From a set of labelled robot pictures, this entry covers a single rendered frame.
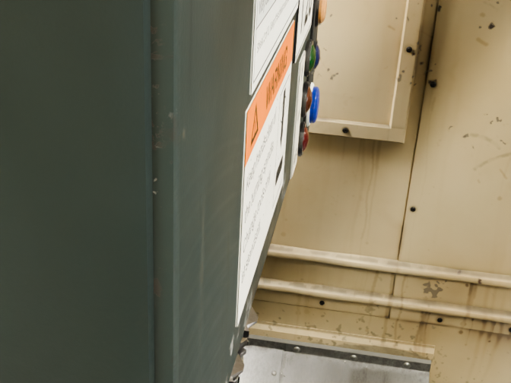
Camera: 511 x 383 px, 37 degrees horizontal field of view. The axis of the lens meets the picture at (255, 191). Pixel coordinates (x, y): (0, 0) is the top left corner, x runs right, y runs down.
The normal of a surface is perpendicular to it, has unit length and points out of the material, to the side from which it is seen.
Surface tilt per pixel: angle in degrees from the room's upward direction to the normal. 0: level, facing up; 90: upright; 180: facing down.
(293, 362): 25
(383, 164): 90
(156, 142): 90
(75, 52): 90
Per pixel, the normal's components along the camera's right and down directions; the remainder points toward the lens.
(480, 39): -0.17, 0.44
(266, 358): -0.02, -0.62
